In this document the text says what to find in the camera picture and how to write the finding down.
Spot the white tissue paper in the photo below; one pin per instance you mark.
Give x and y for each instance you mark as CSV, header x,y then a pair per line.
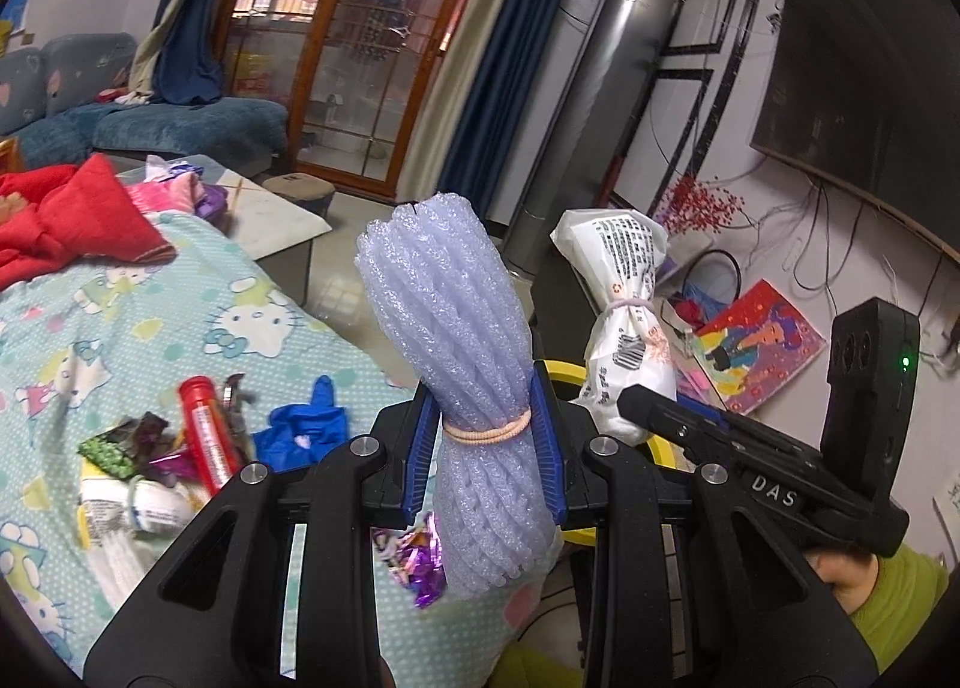
x,y
116,568

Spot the green black dotted packet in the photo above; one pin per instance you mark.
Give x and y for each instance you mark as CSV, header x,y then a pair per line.
x,y
105,455

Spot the pale purple foam net bundle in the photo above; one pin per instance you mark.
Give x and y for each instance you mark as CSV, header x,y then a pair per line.
x,y
442,328

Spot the wooden glass door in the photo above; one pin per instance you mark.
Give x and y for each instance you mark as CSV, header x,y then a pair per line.
x,y
352,58

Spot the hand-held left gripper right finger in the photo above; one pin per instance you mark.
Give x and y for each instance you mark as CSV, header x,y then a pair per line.
x,y
544,433

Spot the white printed plastic bag bundle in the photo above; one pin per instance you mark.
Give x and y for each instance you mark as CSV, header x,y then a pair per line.
x,y
615,253

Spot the blue rubber glove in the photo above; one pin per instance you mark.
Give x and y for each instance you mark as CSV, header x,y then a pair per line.
x,y
300,425

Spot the round grey stool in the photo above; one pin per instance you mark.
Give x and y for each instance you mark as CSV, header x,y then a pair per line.
x,y
300,187

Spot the red plastic bottle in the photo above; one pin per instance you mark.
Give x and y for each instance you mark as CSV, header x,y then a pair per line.
x,y
206,433

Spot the blue sofa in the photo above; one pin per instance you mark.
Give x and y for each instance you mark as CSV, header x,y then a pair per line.
x,y
187,126

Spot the long blue curtain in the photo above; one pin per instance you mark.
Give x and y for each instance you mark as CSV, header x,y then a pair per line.
x,y
517,58

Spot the short blue curtain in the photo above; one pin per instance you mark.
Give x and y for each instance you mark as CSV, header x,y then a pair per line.
x,y
202,21

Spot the pink rubber band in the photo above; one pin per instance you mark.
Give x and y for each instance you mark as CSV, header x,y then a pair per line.
x,y
630,303

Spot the colourful figure painting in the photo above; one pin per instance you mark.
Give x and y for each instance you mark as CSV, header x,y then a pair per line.
x,y
757,343

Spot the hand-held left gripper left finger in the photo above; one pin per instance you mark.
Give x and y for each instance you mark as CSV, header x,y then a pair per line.
x,y
420,448

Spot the shiny purple foil wrapper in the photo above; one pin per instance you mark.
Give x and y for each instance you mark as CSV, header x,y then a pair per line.
x,y
416,560

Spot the black television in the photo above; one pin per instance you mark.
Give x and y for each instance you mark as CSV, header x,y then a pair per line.
x,y
847,81

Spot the beige rubber band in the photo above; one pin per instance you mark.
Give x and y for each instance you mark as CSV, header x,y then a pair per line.
x,y
487,429

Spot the white medicine bottle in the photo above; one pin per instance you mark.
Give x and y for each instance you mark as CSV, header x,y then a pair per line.
x,y
154,506

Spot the silver tower air conditioner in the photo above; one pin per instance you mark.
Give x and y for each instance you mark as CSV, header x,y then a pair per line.
x,y
607,96

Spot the red berry branches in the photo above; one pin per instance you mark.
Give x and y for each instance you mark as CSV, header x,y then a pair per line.
x,y
697,204

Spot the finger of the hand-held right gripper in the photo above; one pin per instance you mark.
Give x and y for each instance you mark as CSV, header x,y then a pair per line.
x,y
709,410
675,425

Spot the person's right hand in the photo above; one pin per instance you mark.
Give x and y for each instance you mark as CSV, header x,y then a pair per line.
x,y
844,579

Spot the marble coffee table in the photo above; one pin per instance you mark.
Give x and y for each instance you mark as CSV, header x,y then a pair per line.
x,y
277,215

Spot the pink cloth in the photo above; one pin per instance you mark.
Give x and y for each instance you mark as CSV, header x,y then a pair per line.
x,y
165,193

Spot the small dark packet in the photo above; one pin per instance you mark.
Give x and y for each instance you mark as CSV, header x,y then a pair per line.
x,y
236,403

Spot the dark purple candy wrapper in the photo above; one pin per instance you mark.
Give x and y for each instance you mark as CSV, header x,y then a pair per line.
x,y
154,437

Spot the red blanket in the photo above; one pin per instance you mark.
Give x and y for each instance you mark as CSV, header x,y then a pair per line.
x,y
67,215

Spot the purple cloth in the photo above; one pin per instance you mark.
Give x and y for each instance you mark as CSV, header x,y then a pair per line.
x,y
214,204

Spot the person's green-sleeved right forearm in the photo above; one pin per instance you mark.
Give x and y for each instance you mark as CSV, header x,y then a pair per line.
x,y
900,605

